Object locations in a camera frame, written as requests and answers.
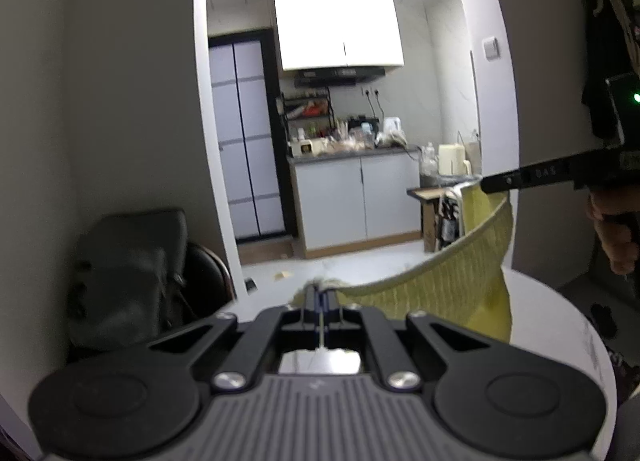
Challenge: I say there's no white kitchen base cabinet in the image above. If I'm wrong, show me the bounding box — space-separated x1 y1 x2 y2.
287 147 424 260

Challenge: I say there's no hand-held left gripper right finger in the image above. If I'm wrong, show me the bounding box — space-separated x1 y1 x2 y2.
320 291 507 393

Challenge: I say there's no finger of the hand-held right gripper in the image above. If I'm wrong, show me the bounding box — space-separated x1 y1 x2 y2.
479 148 623 194

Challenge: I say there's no black framed glass door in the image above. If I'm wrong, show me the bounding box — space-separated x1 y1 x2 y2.
208 29 290 244

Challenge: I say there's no black kitchen shelf rack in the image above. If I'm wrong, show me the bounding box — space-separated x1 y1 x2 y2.
276 87 337 152

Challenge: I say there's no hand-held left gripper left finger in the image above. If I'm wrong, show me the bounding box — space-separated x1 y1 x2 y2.
148 285 321 390

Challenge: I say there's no cream plastic jug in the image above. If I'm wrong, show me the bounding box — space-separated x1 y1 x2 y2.
438 142 472 176

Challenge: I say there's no white wall cabinet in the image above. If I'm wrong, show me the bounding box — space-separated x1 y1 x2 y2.
272 0 405 72

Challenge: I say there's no small wooden side table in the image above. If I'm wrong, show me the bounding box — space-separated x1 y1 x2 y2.
407 184 482 254

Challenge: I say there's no person's right hand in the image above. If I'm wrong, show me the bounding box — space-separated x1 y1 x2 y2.
586 189 640 276

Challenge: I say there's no black chair with dark bag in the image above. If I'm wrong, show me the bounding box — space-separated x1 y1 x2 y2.
68 209 237 348

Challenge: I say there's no black range hood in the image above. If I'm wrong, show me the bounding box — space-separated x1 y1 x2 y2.
294 67 387 88

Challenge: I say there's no yellow towel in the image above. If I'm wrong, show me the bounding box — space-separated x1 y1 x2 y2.
292 180 517 345

